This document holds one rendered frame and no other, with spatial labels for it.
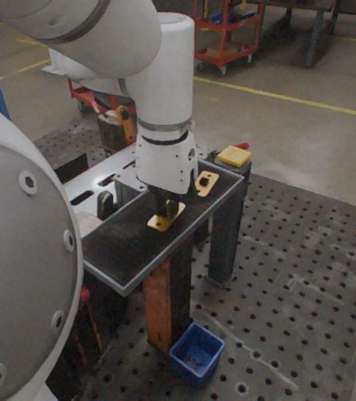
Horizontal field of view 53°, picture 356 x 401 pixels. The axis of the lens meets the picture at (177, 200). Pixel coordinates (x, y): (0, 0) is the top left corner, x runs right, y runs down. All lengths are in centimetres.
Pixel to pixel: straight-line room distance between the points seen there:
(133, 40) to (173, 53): 16
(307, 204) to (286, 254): 30
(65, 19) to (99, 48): 5
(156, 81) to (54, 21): 24
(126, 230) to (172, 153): 18
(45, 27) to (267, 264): 107
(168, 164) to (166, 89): 13
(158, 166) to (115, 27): 32
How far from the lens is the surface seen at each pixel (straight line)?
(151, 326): 95
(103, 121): 126
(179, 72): 49
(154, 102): 50
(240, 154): 86
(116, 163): 112
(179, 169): 56
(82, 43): 29
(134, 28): 32
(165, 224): 65
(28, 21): 26
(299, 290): 119
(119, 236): 64
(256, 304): 113
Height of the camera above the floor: 161
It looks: 40 degrees down
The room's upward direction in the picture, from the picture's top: straight up
